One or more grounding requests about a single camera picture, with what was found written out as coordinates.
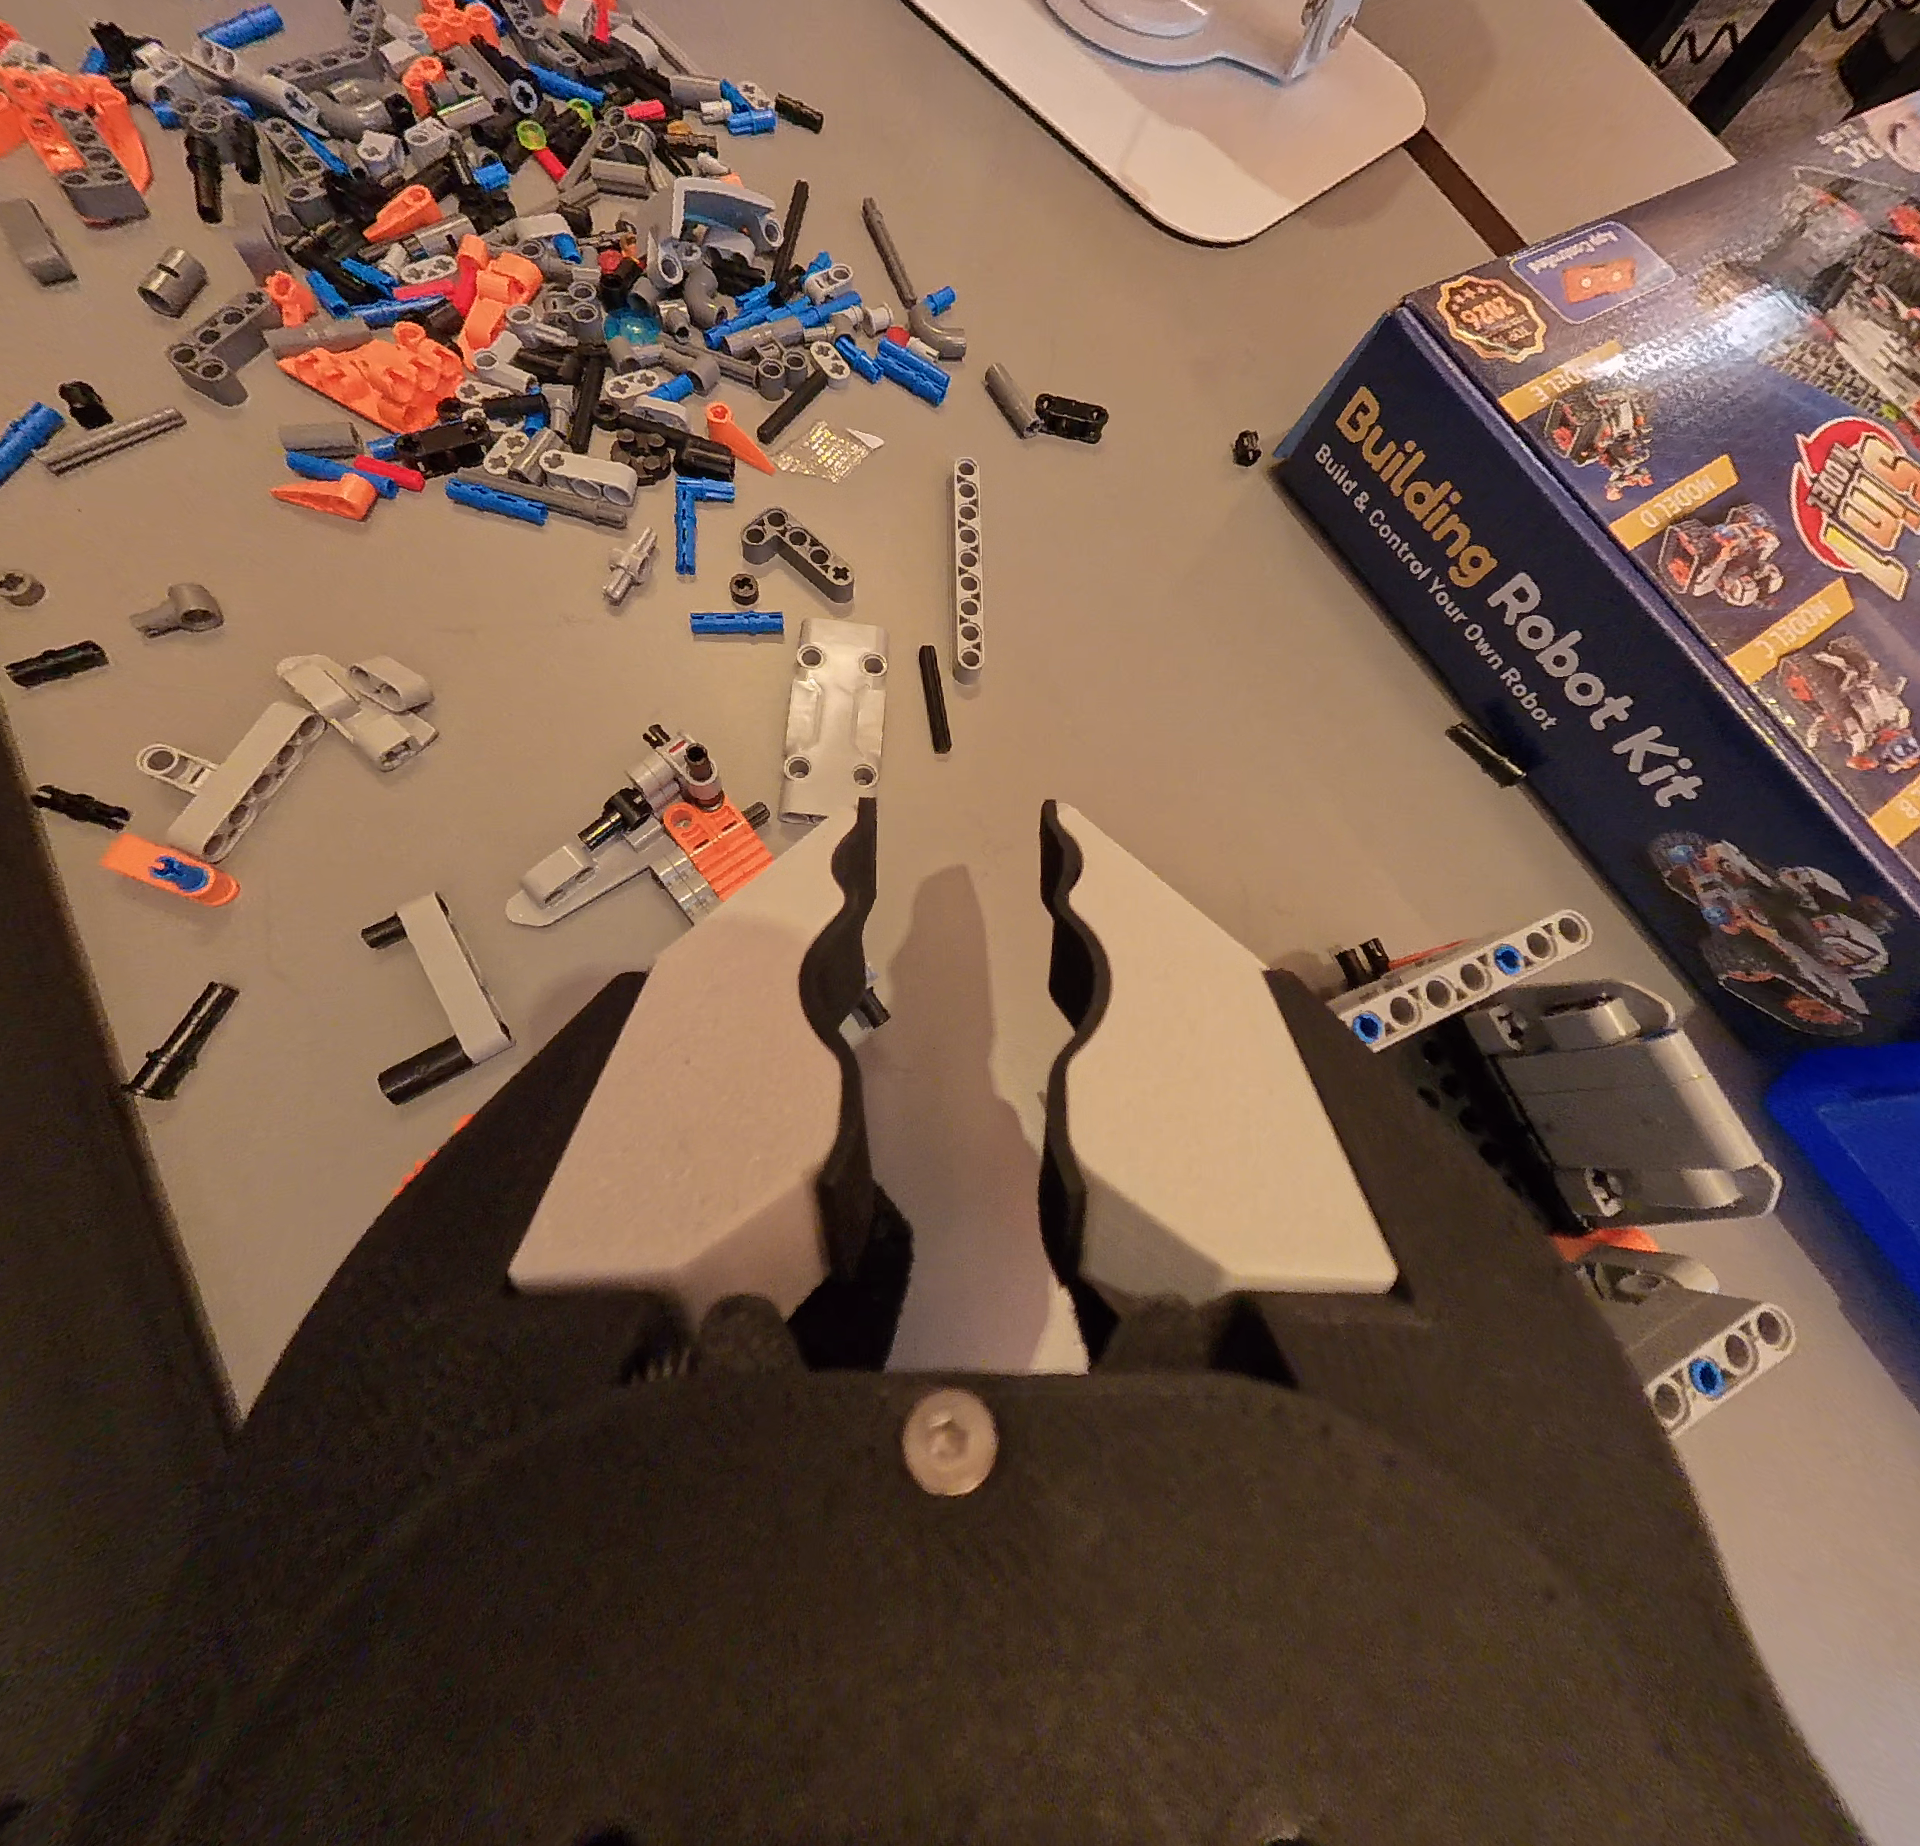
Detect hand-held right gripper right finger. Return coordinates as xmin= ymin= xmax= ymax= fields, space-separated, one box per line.
xmin=1034 ymin=800 xmax=1404 ymax=1360

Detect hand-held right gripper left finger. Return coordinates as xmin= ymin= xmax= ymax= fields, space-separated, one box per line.
xmin=508 ymin=800 xmax=917 ymax=1376

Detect long grey holed beam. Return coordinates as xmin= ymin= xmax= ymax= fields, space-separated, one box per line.
xmin=945 ymin=457 xmax=993 ymax=679

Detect pile of building pieces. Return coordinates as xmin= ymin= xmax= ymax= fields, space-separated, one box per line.
xmin=0 ymin=0 xmax=966 ymax=532

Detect grey crank beam black pins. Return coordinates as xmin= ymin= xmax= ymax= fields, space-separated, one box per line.
xmin=359 ymin=888 xmax=517 ymax=1106

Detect orange grey tread assembly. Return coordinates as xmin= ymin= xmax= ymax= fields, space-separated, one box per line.
xmin=502 ymin=724 xmax=784 ymax=930

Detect partly built robot model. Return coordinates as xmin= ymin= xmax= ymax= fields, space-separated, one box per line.
xmin=1321 ymin=908 xmax=1801 ymax=1432

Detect grey rectangular panel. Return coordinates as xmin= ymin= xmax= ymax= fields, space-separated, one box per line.
xmin=775 ymin=617 xmax=891 ymax=827

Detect long black pin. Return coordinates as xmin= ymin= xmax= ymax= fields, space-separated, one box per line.
xmin=122 ymin=980 xmax=242 ymax=1102

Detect grey beam assembly orange end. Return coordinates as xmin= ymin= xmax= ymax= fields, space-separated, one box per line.
xmin=100 ymin=654 xmax=440 ymax=911

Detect dark grey angled beam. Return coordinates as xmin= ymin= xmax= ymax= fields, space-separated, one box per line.
xmin=738 ymin=506 xmax=859 ymax=603

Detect blue plastic bin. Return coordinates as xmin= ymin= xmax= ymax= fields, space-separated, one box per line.
xmin=1765 ymin=1039 xmax=1920 ymax=1297

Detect blue robot kit box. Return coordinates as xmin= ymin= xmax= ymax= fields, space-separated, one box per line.
xmin=1271 ymin=82 xmax=1920 ymax=1056

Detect small clear plastic piece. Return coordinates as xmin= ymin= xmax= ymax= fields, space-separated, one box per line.
xmin=777 ymin=417 xmax=886 ymax=485

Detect dark grey ribbed rod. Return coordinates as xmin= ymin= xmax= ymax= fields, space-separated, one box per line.
xmin=38 ymin=406 xmax=191 ymax=478

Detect grey L beam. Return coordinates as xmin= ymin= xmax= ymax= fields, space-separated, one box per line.
xmin=166 ymin=289 xmax=288 ymax=409

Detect white stand base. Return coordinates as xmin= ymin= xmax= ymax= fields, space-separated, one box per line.
xmin=826 ymin=0 xmax=1428 ymax=247

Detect grey slope piece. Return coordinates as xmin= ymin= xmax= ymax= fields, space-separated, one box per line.
xmin=0 ymin=197 xmax=78 ymax=289

